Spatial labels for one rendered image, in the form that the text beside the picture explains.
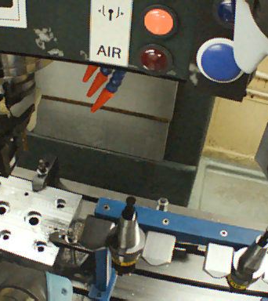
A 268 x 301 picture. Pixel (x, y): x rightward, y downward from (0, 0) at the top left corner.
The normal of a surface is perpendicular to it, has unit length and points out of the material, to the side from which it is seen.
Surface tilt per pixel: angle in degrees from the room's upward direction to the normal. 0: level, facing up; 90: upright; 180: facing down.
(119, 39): 90
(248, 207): 0
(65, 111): 90
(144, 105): 89
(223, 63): 88
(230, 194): 0
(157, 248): 0
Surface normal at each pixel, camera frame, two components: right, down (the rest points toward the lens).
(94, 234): 0.07, -0.72
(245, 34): -0.97, 0.11
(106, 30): -0.23, 0.66
